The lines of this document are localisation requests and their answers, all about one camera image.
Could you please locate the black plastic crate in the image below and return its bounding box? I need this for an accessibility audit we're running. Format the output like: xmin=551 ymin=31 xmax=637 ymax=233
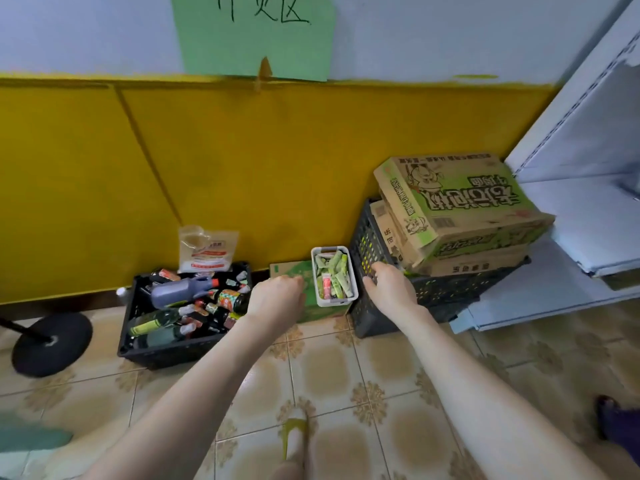
xmin=118 ymin=261 xmax=251 ymax=371

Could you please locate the black floor stand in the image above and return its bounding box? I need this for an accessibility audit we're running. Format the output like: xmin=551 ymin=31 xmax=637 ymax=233
xmin=0 ymin=313 xmax=93 ymax=378

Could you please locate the person's right forearm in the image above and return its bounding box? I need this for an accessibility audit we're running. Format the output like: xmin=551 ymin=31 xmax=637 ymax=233
xmin=390 ymin=309 xmax=606 ymax=480

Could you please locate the white perforated plastic basket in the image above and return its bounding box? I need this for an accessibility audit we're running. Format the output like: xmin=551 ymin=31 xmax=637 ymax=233
xmin=311 ymin=245 xmax=359 ymax=308

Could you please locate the dark grey lattice crate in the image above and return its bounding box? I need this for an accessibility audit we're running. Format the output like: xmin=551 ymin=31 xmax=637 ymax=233
xmin=348 ymin=199 xmax=531 ymax=339

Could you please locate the green paper sign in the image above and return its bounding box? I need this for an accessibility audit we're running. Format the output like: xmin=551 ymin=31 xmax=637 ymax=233
xmin=170 ymin=0 xmax=338 ymax=83

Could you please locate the person's right hand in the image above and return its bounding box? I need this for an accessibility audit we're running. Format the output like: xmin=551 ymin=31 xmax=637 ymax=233
xmin=362 ymin=261 xmax=421 ymax=326

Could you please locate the person's left shoe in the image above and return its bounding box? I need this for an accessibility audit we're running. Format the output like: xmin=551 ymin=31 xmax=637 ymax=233
xmin=280 ymin=417 xmax=309 ymax=464

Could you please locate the white printed plastic bag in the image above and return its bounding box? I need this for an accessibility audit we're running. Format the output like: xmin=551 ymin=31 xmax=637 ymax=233
xmin=178 ymin=225 xmax=241 ymax=274

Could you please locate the person's left leg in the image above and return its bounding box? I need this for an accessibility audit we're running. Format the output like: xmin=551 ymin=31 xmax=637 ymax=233
xmin=270 ymin=455 xmax=321 ymax=480

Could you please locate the white corner shelf unit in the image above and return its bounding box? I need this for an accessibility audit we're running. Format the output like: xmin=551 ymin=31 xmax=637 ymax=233
xmin=450 ymin=5 xmax=640 ymax=334

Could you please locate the large green-print cardboard box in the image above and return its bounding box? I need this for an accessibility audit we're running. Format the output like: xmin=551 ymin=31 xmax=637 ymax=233
xmin=373 ymin=153 xmax=556 ymax=264

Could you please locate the pile of green hand cream tubes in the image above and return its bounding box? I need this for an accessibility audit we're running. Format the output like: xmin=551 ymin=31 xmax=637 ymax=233
xmin=316 ymin=251 xmax=355 ymax=302

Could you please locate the grey plastic jug bottle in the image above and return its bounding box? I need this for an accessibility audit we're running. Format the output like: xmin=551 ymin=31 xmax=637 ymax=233
xmin=150 ymin=277 xmax=216 ymax=308

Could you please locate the green cardboard box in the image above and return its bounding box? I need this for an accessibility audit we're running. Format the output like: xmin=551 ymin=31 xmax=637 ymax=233
xmin=269 ymin=259 xmax=351 ymax=324

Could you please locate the dark sauce bottle colourful label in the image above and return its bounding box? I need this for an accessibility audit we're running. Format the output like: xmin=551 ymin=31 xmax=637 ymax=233
xmin=205 ymin=285 xmax=249 ymax=316

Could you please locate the person's left hand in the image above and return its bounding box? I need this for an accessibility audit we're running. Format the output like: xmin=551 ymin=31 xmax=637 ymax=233
xmin=245 ymin=275 xmax=306 ymax=338

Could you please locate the person's left forearm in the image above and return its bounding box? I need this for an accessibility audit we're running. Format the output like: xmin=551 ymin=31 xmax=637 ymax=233
xmin=85 ymin=319 xmax=291 ymax=480

